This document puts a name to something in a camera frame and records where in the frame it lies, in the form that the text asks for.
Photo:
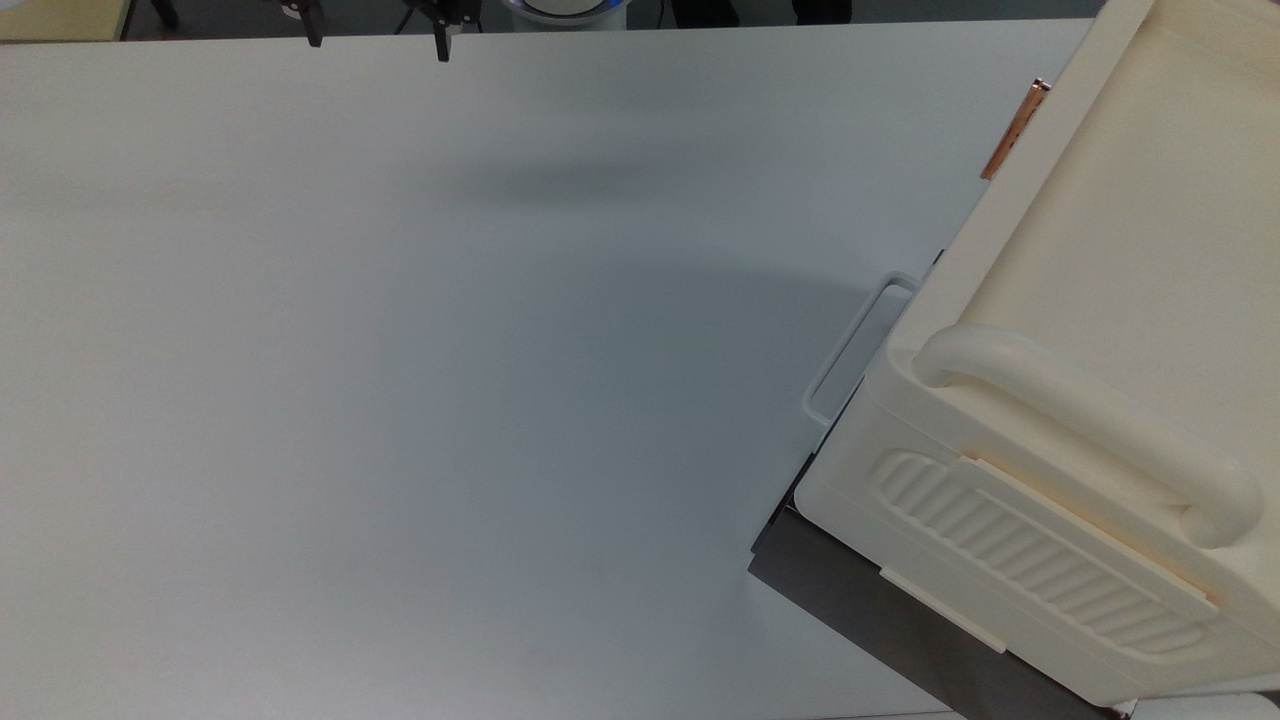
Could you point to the yellowish wooden table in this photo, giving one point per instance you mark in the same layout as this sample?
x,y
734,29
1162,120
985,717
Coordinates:
x,y
60,18

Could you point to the dark wooden box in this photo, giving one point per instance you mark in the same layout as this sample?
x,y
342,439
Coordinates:
x,y
880,610

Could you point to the cream plastic storage cabinet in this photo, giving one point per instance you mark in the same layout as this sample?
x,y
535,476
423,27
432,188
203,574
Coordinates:
x,y
1100,250

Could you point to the black chair base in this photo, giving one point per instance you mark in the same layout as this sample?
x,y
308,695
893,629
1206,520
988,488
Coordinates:
x,y
705,10
822,9

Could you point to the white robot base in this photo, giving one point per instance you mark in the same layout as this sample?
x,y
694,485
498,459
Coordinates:
x,y
565,10

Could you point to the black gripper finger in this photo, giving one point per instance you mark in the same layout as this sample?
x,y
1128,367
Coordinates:
x,y
442,40
314,30

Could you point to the black chair leg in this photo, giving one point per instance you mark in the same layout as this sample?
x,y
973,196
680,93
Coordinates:
x,y
165,10

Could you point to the white side table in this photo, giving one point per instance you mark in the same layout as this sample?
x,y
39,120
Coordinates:
x,y
1220,708

